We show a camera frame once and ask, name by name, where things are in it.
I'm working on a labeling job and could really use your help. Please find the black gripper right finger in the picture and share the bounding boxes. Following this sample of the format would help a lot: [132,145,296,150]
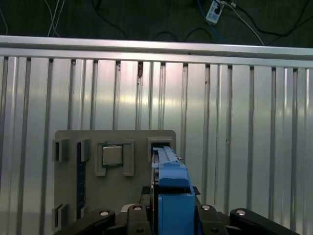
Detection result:
[195,204,298,235]

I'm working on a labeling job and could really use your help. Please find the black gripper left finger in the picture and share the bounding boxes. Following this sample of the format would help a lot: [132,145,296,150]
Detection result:
[52,204,154,235]

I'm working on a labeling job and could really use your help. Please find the grey parts rack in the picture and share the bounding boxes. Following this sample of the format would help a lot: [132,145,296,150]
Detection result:
[51,129,177,235]

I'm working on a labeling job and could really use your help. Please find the blue RAM stick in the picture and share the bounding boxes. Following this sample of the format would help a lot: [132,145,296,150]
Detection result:
[76,141,87,220]

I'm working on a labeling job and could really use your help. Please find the silver CPU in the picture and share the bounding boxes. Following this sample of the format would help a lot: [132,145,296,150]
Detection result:
[101,144,123,167]

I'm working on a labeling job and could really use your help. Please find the white power strip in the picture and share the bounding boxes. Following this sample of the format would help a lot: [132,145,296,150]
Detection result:
[204,0,225,24]

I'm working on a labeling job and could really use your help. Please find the blue floor cable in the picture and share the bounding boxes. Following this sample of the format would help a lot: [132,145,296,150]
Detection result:
[196,0,224,44]

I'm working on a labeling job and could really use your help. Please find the white floor cable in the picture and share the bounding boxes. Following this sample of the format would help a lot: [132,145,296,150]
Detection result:
[226,1,266,47]

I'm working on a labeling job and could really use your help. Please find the black floor cable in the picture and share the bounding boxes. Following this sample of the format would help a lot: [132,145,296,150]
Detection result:
[233,3,313,38]

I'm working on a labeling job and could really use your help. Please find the thin white floor cables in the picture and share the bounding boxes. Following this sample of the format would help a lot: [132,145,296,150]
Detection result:
[44,0,66,38]

